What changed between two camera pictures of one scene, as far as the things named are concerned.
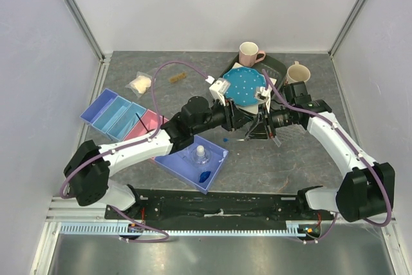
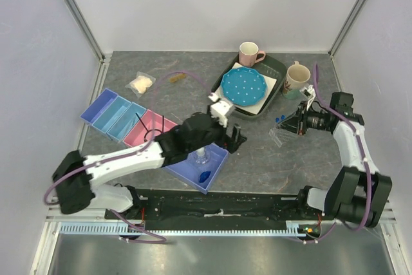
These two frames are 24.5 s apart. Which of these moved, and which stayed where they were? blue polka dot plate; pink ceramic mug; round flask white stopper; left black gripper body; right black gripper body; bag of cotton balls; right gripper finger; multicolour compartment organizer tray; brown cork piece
Moved: right black gripper body; left black gripper body; right gripper finger
Stayed: blue polka dot plate; bag of cotton balls; round flask white stopper; multicolour compartment organizer tray; pink ceramic mug; brown cork piece
